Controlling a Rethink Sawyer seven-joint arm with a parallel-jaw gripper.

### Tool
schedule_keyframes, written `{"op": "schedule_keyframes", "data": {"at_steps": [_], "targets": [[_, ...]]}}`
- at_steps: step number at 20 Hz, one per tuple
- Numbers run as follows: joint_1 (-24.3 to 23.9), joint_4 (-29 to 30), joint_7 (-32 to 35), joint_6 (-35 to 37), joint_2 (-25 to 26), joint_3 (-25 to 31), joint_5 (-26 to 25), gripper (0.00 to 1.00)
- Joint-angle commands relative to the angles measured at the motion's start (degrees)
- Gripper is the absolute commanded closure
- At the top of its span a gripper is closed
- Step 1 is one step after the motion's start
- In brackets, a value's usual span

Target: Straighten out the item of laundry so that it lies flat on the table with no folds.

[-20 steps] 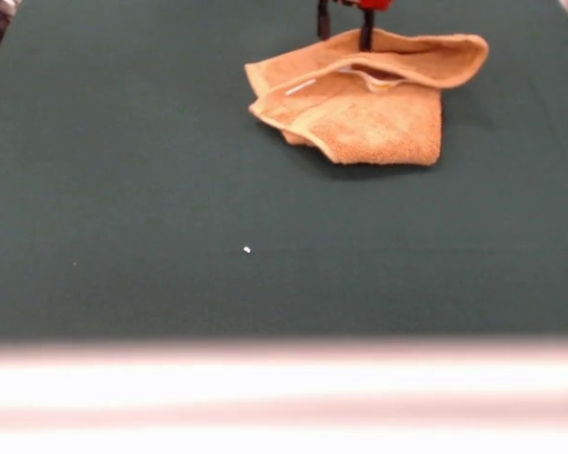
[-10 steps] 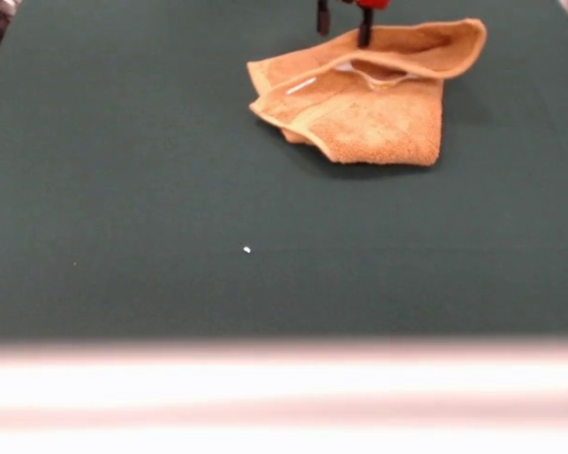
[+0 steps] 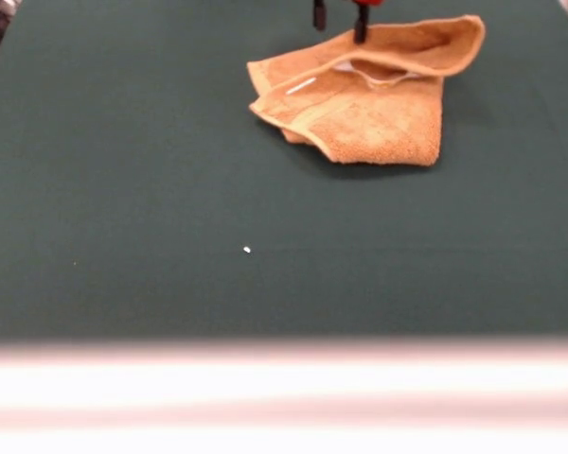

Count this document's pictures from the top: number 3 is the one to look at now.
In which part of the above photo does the orange terry towel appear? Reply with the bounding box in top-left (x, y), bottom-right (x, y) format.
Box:
top-left (245, 13), bottom-right (488, 168)

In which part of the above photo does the white blurred foreground edge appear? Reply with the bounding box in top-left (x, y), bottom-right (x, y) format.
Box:
top-left (0, 336), bottom-right (568, 454)

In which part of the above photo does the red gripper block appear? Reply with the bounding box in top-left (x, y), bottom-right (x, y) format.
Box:
top-left (311, 0), bottom-right (385, 45)

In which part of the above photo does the dark green table cloth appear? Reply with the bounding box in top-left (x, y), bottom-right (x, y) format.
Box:
top-left (0, 0), bottom-right (568, 342)

